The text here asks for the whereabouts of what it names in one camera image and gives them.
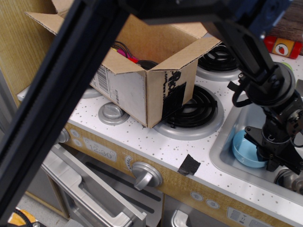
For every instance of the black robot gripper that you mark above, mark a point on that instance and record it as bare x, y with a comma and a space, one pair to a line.
275, 146

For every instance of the red toy ketchup bottle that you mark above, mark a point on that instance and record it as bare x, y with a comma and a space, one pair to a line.
283, 47

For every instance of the black tape piece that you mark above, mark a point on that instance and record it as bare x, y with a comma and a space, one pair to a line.
232, 86
189, 166

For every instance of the grey oven door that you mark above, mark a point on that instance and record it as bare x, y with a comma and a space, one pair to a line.
98, 195

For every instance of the small grey round stove cap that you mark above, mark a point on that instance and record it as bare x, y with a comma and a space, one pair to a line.
111, 114

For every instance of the green toy pear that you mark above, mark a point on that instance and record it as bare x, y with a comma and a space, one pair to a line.
288, 66

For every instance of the grey toy fridge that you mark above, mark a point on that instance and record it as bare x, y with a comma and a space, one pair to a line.
7, 106

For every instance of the grey faucet base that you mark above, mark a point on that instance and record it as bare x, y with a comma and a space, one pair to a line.
299, 87

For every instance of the grey cabinet door handle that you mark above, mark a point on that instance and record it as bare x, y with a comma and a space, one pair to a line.
179, 219

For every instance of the light blue plastic bowl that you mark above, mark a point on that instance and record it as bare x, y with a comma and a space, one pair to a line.
245, 151

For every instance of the orange object on floor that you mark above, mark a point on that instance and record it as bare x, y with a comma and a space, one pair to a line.
19, 217

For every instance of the right grey oven knob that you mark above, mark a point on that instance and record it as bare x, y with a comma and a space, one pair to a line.
146, 175

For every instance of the grey digital clock panel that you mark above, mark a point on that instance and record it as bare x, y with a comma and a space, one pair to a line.
100, 149

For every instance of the rear right black burner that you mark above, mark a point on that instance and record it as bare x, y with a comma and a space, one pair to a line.
218, 64

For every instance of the front right black burner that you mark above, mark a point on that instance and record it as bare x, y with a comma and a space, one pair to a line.
199, 118

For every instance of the grey oven knob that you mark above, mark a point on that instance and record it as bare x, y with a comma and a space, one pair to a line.
146, 175
63, 136

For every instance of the rear left black burner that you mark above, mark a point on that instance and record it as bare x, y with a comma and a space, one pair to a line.
91, 93

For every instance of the black tape piece front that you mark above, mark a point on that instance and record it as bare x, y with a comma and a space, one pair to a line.
189, 166

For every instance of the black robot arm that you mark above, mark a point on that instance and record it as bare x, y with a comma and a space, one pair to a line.
85, 38

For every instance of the black tape piece rear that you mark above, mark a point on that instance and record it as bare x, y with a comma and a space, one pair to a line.
232, 86

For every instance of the black burner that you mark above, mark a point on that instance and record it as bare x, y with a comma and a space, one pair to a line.
218, 64
199, 118
91, 93

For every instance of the grey metal sink basin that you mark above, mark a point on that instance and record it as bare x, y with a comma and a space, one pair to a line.
222, 156

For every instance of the left grey oven knob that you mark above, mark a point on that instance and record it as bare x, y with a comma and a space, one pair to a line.
63, 136

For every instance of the silver pot in sink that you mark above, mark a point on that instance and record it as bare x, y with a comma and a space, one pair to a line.
290, 180

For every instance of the open brown cardboard box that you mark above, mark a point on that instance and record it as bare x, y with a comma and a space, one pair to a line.
157, 77

